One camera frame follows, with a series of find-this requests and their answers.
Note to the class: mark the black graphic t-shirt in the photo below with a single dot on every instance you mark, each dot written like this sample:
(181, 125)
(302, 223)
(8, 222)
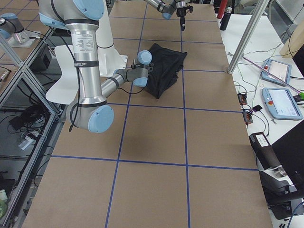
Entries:
(167, 64)

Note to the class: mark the silver stick green tip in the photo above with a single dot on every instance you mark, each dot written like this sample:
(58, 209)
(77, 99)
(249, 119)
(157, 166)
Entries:
(301, 94)

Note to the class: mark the black monitor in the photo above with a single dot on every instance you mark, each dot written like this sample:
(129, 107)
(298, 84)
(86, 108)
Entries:
(289, 150)

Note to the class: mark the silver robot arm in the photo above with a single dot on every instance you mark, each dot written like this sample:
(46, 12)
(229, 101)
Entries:
(92, 69)
(180, 7)

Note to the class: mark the lower blue teach pendant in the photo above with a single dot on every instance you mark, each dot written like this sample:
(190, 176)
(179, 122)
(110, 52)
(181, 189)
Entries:
(281, 104)

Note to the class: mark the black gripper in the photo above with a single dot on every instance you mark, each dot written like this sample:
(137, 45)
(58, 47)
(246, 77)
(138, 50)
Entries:
(181, 13)

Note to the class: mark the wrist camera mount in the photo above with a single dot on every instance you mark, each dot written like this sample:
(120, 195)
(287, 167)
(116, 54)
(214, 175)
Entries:
(189, 9)

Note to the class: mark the blue teach pendant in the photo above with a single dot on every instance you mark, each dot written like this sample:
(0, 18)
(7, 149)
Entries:
(279, 69)
(281, 104)

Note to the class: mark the black box with label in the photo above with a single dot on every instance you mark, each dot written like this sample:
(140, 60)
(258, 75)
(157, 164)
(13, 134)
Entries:
(264, 154)

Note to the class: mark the white plastic chair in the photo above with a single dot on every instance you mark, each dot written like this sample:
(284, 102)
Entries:
(65, 89)

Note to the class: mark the red cylinder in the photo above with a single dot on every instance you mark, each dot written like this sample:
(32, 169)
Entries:
(222, 9)

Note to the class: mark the upper blue teach pendant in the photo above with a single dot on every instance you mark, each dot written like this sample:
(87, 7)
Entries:
(279, 69)

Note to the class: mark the black water bottle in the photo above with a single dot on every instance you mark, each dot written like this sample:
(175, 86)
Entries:
(224, 21)

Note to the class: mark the aluminium frame post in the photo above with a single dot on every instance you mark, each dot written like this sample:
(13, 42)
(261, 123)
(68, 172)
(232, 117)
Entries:
(253, 22)

